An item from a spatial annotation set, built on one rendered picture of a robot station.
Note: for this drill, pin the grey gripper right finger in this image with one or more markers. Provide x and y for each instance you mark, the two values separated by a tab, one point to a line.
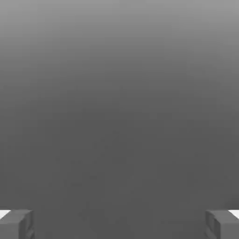
223	224

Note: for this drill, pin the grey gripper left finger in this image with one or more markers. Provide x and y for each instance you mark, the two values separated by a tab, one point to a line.
15	224

